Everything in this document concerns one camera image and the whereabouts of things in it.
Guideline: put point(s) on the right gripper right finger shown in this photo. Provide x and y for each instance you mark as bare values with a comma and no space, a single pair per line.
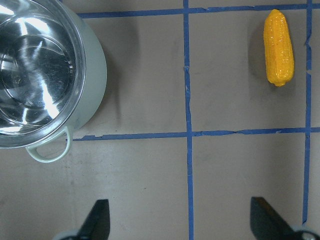
267,224

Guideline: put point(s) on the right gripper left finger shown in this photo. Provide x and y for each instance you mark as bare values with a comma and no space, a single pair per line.
97,224

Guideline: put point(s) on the yellow corn cob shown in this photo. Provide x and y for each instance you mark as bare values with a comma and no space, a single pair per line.
278,51

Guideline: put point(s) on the light green cooking pot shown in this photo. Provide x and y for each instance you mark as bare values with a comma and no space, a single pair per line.
53,76

